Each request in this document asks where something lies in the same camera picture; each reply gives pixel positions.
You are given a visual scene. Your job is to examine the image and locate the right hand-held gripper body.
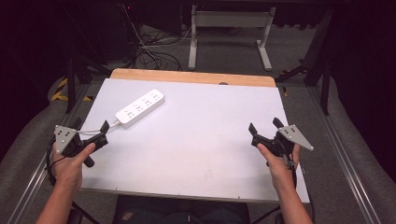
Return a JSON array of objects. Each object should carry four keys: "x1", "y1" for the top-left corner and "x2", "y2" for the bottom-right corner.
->
[{"x1": 250, "y1": 124, "x2": 315, "y2": 163}]

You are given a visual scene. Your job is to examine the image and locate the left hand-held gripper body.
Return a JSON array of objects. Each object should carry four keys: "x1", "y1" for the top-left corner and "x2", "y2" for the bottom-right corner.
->
[{"x1": 53, "y1": 124, "x2": 109, "y2": 169}]

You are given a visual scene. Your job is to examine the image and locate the person's left hand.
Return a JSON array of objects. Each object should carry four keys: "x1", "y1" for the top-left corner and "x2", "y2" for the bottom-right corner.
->
[{"x1": 50, "y1": 142, "x2": 97, "y2": 189}]

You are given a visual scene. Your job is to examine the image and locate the person's right hand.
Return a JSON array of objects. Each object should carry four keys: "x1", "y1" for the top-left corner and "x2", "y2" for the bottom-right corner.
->
[{"x1": 256, "y1": 143, "x2": 302, "y2": 188}]

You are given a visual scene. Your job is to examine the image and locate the yellow black hazard tape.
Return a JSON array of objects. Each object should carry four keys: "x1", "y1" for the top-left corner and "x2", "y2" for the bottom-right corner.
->
[{"x1": 50, "y1": 77, "x2": 93, "y2": 103}]

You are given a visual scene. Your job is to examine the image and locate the white power strip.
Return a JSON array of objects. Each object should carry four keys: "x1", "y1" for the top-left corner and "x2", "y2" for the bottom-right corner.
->
[{"x1": 115, "y1": 89, "x2": 166, "y2": 129}]

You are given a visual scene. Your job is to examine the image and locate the black metal stand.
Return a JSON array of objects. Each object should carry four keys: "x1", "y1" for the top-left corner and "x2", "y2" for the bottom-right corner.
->
[
  {"x1": 274, "y1": 7, "x2": 334, "y2": 117},
  {"x1": 60, "y1": 6, "x2": 110, "y2": 115}
]

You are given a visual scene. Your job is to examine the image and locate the white table cover board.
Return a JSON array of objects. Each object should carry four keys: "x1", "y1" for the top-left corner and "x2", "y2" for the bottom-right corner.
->
[{"x1": 78, "y1": 77, "x2": 311, "y2": 204}]

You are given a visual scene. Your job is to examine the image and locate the black computer tower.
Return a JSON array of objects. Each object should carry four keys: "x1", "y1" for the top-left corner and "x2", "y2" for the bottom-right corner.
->
[{"x1": 99, "y1": 2, "x2": 142, "y2": 62}]

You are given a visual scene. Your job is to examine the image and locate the person's dark trousers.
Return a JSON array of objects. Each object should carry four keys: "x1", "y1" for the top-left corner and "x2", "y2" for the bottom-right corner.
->
[{"x1": 111, "y1": 194, "x2": 251, "y2": 224}]

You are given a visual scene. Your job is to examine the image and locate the white power strip cable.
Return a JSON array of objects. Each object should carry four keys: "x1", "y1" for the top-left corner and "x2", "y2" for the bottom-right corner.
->
[{"x1": 76, "y1": 119, "x2": 121, "y2": 135}]

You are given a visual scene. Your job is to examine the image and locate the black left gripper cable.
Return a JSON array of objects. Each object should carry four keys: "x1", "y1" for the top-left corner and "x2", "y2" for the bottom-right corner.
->
[{"x1": 45, "y1": 135, "x2": 68, "y2": 188}]

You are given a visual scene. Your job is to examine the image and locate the aluminium floor rail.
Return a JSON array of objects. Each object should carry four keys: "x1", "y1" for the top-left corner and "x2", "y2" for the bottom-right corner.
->
[
  {"x1": 306, "y1": 85, "x2": 382, "y2": 224},
  {"x1": 7, "y1": 83, "x2": 92, "y2": 224}
]

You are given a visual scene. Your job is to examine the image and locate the black floor cables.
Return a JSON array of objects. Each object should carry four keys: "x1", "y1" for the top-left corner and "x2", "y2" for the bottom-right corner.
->
[{"x1": 122, "y1": 4, "x2": 244, "y2": 72}]

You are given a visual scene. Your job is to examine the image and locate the white metal desk frame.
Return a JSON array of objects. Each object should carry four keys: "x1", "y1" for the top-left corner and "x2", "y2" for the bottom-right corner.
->
[{"x1": 187, "y1": 4, "x2": 277, "y2": 72}]

